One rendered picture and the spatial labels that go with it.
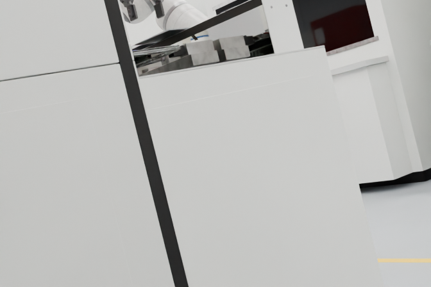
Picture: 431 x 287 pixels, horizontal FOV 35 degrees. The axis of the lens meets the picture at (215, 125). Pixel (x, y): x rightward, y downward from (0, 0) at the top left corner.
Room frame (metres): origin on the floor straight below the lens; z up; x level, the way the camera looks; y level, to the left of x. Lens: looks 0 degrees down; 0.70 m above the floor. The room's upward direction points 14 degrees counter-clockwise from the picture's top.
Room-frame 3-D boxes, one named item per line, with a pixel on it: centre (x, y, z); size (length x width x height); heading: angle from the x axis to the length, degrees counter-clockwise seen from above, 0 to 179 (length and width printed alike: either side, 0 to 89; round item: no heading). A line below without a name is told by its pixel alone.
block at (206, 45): (1.61, 0.00, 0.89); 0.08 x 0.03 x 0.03; 129
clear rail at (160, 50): (1.42, 0.18, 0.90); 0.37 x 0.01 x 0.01; 129
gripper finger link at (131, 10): (1.87, 0.16, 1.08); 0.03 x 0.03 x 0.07; 40
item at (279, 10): (1.73, -0.03, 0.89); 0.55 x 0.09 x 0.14; 39
